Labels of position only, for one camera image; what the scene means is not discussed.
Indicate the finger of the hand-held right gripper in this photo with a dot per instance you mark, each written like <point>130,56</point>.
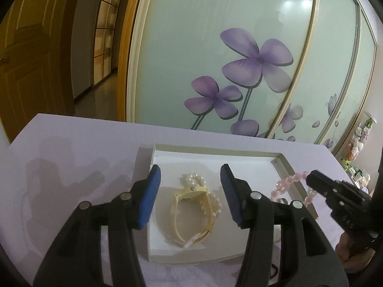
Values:
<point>320,182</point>

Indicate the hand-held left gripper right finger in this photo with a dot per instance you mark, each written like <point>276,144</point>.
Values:
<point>232,194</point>

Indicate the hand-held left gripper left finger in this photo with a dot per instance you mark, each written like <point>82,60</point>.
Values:
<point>148,197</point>

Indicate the thin silver bangle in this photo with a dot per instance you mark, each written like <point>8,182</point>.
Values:
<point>282,201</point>

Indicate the shallow white cardboard tray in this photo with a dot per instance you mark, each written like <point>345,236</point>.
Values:
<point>185,161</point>

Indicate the person's right hand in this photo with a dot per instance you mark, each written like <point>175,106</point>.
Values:
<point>348,254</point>

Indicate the small colourful ornaments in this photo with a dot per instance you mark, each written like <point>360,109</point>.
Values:
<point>360,175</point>

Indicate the plush toy bouquet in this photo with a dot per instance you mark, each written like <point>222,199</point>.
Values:
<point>359,137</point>

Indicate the plain glass sliding door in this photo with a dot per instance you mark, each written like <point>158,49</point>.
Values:
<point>362,65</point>

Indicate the sliding door with large flowers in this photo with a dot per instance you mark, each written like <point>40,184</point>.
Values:
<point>194,36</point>

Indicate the lattice glass partition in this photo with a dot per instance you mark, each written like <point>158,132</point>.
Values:
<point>104,36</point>

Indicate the brown wooden door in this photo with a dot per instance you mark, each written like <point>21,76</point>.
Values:
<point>33,65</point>

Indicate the orange wooden door frame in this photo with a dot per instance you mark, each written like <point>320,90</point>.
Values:
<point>127,65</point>

